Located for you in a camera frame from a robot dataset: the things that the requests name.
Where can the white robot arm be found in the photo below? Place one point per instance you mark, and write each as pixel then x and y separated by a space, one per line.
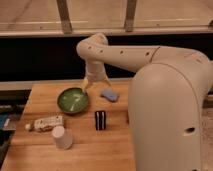
pixel 165 99

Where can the black white striped eraser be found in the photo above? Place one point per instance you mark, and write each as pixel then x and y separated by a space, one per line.
pixel 100 120

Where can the green ceramic bowl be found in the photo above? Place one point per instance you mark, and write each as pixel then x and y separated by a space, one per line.
pixel 73 100

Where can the blue sponge cloth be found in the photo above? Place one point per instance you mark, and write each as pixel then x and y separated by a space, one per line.
pixel 109 94

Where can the white ceramic cup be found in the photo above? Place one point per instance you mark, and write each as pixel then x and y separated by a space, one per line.
pixel 62 139

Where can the white tube package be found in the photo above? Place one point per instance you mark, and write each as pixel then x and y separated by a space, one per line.
pixel 45 124

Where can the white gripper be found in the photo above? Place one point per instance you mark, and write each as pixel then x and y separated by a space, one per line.
pixel 95 71

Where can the grey metal window frame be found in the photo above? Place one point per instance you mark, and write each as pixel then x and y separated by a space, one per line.
pixel 111 17

